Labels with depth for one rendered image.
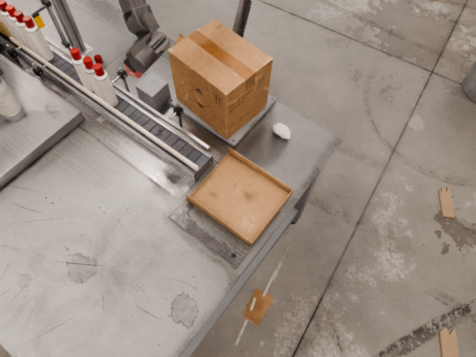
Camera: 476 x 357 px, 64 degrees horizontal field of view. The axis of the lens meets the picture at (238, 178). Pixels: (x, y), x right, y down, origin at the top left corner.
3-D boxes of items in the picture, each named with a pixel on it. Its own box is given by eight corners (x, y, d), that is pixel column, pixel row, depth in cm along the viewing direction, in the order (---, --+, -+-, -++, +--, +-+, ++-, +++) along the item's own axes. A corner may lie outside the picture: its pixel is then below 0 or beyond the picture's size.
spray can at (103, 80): (103, 103, 155) (86, 66, 137) (112, 95, 157) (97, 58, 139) (112, 110, 154) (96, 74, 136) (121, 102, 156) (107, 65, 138)
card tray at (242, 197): (186, 199, 141) (185, 194, 138) (229, 152, 151) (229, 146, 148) (251, 246, 133) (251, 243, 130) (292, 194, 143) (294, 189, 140)
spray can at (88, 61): (93, 97, 157) (76, 59, 139) (103, 89, 159) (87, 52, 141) (103, 103, 155) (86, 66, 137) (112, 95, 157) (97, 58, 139)
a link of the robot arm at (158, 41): (174, 41, 112) (160, 25, 110) (160, 56, 109) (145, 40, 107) (165, 49, 118) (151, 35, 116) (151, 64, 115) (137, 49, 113)
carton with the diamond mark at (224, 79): (176, 98, 161) (167, 49, 137) (216, 69, 170) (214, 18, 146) (227, 140, 152) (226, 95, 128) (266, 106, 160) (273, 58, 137)
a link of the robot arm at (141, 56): (148, 8, 105) (134, 16, 111) (122, 33, 100) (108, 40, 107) (175, 45, 111) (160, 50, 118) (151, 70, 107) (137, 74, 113)
